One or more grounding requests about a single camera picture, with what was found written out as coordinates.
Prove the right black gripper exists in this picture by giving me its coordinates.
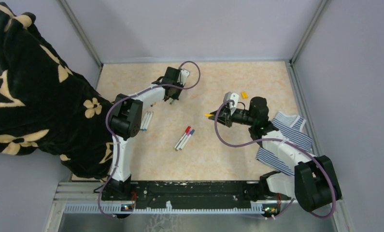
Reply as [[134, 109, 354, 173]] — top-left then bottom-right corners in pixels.
[[210, 103, 256, 128]]

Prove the purple cap white marker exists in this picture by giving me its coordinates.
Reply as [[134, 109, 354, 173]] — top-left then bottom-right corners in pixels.
[[141, 112, 151, 131]]

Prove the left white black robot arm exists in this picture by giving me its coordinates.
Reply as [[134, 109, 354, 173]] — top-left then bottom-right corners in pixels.
[[101, 67, 190, 201]]

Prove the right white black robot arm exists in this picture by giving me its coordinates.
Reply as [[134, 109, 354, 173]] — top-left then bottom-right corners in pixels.
[[208, 92, 342, 218]]

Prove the blue cap white marker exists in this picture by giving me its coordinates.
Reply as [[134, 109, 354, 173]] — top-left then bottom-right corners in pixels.
[[181, 129, 195, 150]]

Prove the blue striped cloth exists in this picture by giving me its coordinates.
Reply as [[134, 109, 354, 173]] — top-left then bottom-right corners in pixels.
[[256, 111, 313, 176]]

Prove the black floral blanket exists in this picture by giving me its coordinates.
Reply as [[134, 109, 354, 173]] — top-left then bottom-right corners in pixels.
[[0, 2, 113, 179]]

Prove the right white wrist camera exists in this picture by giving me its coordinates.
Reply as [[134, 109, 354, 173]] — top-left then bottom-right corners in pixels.
[[223, 92, 239, 115]]

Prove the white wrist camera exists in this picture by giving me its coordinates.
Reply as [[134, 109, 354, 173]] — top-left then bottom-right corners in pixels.
[[179, 69, 190, 86], [223, 92, 239, 115]]

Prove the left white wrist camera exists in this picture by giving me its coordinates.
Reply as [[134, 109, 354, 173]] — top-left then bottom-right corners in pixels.
[[179, 69, 190, 86]]

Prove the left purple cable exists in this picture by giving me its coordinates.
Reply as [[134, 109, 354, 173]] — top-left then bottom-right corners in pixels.
[[97, 60, 201, 221]]

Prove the purple cable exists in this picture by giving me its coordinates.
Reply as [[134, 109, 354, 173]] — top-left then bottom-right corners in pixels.
[[213, 100, 337, 221], [97, 60, 201, 221]]

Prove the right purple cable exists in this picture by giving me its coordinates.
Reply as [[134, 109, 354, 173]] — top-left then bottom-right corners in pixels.
[[213, 100, 337, 221]]

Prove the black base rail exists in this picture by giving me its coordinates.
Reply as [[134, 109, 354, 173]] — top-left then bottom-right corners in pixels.
[[100, 179, 292, 220]]

